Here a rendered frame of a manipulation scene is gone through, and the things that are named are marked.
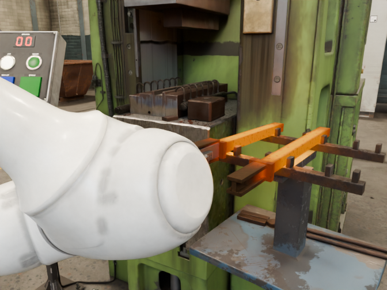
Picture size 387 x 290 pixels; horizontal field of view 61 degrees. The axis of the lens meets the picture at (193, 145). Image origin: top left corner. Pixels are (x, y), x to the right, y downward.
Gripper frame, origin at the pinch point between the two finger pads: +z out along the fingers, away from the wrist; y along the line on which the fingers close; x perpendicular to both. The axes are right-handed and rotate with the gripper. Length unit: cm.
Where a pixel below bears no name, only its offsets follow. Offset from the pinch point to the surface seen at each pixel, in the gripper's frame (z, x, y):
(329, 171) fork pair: 8.6, -1.5, 21.9
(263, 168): -0.2, -0.3, 13.0
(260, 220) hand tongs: 26.5, -26.1, 1.0
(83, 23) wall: 524, 88, -779
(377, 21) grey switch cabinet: 557, 67, -66
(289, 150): 13.0, -0.3, 12.5
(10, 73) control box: 6, 11, -90
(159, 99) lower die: 30, 4, -40
